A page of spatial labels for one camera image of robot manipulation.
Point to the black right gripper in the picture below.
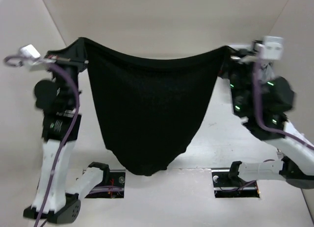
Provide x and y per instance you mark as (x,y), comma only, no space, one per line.
(239,55)

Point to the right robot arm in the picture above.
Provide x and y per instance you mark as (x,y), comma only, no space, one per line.
(295,162)

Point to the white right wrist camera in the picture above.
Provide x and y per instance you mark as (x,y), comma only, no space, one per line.
(269,48)

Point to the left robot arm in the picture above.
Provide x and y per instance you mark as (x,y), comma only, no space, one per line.
(54,203)

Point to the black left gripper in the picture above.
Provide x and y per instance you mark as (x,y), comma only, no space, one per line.
(62,60)

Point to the black tank top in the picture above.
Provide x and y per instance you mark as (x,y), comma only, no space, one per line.
(149,110)

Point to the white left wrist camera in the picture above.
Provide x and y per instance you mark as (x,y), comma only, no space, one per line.
(30,56)

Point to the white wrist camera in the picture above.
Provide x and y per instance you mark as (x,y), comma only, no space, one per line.
(269,48)
(30,56)

